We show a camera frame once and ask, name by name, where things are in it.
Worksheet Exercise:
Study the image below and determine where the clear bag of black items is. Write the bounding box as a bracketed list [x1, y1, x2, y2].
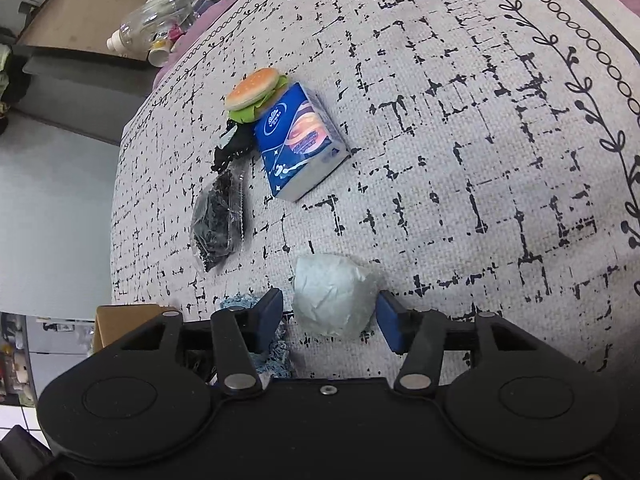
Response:
[191, 169, 247, 273]

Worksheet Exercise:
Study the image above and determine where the plush hamburger toy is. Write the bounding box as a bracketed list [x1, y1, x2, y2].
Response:
[224, 68, 289, 124]

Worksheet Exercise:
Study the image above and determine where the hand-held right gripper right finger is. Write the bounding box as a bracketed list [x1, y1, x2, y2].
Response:
[376, 290, 556, 396]

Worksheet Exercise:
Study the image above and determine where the blue tissue pack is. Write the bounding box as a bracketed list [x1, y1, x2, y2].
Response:
[253, 82, 350, 203]

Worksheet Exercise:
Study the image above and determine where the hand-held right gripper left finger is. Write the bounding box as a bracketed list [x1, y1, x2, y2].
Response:
[119, 288, 285, 395]

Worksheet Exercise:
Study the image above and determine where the white plastic bag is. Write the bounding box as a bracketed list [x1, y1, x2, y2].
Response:
[292, 253, 379, 339]

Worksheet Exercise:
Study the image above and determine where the pink bed sheet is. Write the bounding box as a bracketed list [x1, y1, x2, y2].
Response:
[152, 0, 296, 92]

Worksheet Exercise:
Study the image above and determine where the white black patterned blanket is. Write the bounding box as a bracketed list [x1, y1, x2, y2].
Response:
[110, 0, 640, 382]

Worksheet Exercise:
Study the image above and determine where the clear plastic bottle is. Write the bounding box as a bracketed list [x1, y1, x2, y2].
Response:
[106, 0, 201, 54]

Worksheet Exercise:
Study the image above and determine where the small cardboard box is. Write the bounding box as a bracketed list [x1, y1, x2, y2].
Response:
[92, 304, 179, 354]

